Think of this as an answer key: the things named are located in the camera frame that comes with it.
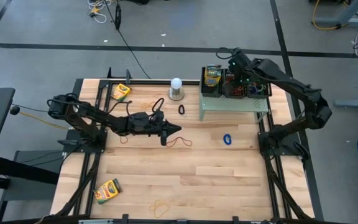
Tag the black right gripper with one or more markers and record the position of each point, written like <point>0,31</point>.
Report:
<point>239,79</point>

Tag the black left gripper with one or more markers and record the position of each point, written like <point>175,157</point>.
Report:
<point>141,129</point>

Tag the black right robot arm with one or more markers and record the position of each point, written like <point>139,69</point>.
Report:
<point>291,84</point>

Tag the blurred yellow object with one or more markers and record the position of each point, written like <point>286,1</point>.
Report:
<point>154,206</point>

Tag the Crayola crayon box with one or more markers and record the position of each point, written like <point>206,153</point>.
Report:
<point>212,81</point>
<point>121,91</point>
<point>107,190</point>
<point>213,69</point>

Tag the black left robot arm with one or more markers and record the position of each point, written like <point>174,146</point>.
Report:
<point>82,112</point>

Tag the yellow rubber band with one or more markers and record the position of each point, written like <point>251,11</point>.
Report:
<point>149,105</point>

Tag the brass lamp with white bulb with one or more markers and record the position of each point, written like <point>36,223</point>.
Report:
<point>176,84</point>

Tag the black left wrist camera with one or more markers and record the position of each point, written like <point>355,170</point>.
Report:
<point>155,119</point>

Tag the green coil wristband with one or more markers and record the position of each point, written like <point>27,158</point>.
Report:
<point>260,88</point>

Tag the blue coil wristband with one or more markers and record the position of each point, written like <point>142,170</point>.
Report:
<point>225,139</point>

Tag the green perforated metal shelf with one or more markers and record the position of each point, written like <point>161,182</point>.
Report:
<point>232,104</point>

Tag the grey metal stand foot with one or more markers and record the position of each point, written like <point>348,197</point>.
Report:
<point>356,103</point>
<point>346,20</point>

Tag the purple coil wristband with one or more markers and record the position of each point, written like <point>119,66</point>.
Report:
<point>253,90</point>

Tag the black coil wristband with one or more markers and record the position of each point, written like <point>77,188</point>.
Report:
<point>179,109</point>

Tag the black slotted plastic basket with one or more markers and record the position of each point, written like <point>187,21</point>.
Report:
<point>211,91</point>
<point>264,95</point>
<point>228,96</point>

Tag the black frame bracket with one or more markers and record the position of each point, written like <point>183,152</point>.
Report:
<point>109,74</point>
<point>128,77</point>

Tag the red rubber band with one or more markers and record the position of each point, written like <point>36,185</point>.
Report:
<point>122,141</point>
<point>185,140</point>
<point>239,92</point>

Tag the grey metal bracket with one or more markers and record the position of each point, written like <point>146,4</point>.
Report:
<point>95,221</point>

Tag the black frame strut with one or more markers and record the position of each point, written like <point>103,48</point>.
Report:
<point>26,169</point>

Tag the black round knob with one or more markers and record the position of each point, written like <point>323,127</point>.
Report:
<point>14,110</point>

